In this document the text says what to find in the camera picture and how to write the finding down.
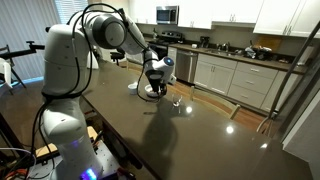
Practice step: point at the black camera tripod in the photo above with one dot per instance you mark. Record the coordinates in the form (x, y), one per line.
(6, 54)

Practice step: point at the black office chair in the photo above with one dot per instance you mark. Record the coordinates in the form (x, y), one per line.
(116, 56)

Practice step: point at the clear drinking glass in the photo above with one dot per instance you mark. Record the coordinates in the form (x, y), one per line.
(176, 100)

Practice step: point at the stainless dishwasher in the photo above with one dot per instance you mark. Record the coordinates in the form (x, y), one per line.
(186, 62)

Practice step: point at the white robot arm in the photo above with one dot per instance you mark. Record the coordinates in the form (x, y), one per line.
(66, 55)

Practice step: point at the stainless microwave oven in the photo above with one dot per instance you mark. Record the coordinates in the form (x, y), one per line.
(167, 14)

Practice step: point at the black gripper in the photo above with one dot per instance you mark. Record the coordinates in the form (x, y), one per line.
(159, 88)

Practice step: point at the black kitchen stove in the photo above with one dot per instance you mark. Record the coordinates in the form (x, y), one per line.
(160, 45)

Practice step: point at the black coffee maker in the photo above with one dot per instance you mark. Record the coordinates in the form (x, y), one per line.
(204, 41)

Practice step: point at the small white cup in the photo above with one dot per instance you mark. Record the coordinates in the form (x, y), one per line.
(132, 88)

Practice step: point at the wooden chair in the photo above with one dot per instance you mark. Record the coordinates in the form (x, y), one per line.
(214, 102)

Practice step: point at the white ceramic bowl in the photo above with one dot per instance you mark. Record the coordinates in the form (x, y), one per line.
(149, 91)

